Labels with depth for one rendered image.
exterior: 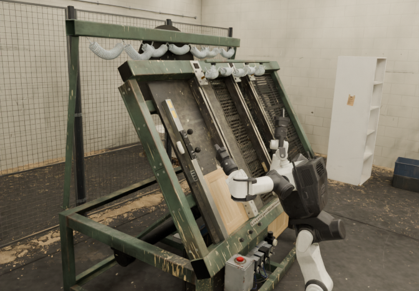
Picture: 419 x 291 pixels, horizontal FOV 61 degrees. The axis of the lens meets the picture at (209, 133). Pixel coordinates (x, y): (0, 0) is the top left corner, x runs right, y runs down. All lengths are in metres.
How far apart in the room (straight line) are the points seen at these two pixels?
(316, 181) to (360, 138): 4.02
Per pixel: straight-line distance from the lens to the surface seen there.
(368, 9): 7.51
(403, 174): 6.42
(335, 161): 6.29
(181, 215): 2.06
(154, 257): 2.35
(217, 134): 2.51
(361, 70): 6.00
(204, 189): 2.23
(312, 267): 2.38
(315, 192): 2.13
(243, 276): 1.98
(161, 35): 3.05
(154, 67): 2.25
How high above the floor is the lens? 2.01
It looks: 13 degrees down
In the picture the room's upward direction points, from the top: 2 degrees clockwise
